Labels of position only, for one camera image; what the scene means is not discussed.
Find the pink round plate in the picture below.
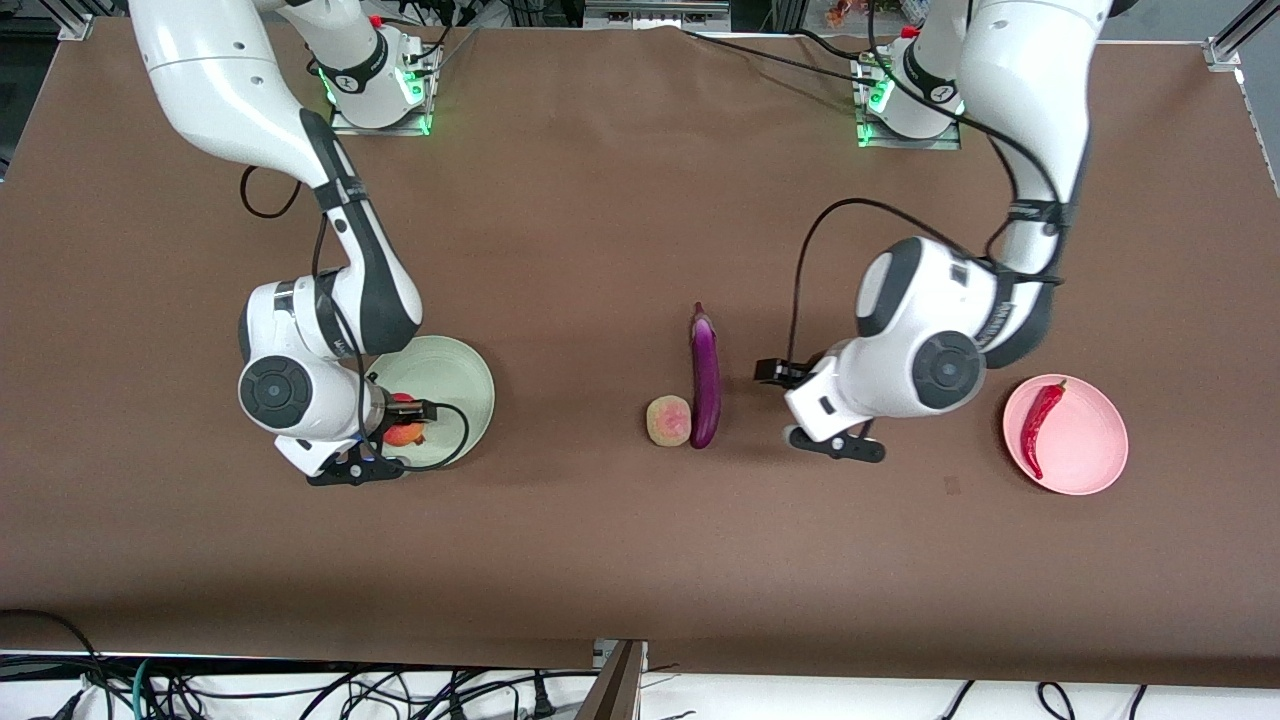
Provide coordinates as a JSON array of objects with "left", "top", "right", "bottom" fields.
[{"left": 1002, "top": 374, "right": 1129, "bottom": 496}]

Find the red apple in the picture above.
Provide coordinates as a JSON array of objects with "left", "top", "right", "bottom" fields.
[{"left": 383, "top": 392, "right": 429, "bottom": 448}]

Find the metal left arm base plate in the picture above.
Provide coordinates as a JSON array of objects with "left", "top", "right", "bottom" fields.
[{"left": 857, "top": 115, "right": 963, "bottom": 152}]

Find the green pink peach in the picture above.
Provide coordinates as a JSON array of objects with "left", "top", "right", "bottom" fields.
[{"left": 646, "top": 396, "right": 694, "bottom": 448}]

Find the grey box behind table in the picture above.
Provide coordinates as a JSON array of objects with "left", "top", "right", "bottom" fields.
[{"left": 585, "top": 0, "right": 731, "bottom": 31}]

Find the black tangled cable bundle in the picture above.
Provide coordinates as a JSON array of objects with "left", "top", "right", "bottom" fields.
[{"left": 150, "top": 660, "right": 601, "bottom": 720}]

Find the light green round plate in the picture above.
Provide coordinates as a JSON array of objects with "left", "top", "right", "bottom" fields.
[{"left": 365, "top": 335, "right": 496, "bottom": 471}]

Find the grey camera stand post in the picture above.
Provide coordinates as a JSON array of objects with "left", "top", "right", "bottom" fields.
[{"left": 575, "top": 640, "right": 648, "bottom": 720}]

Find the black looping floor cable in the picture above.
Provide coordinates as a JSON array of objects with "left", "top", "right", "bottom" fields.
[{"left": 0, "top": 608, "right": 116, "bottom": 720}]

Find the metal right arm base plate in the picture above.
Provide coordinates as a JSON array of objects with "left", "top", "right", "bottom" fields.
[{"left": 328, "top": 98, "right": 433, "bottom": 137}]

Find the brown table cover sheet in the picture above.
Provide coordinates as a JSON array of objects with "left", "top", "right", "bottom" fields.
[{"left": 0, "top": 20, "right": 1280, "bottom": 691}]

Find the purple eggplant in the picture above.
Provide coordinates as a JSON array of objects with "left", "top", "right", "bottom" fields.
[{"left": 688, "top": 302, "right": 723, "bottom": 450}]

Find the black cable across table cover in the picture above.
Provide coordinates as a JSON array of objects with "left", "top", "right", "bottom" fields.
[{"left": 685, "top": 28, "right": 881, "bottom": 89}]

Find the red chili pepper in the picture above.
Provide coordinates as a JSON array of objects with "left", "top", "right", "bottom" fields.
[{"left": 1020, "top": 378, "right": 1069, "bottom": 481}]

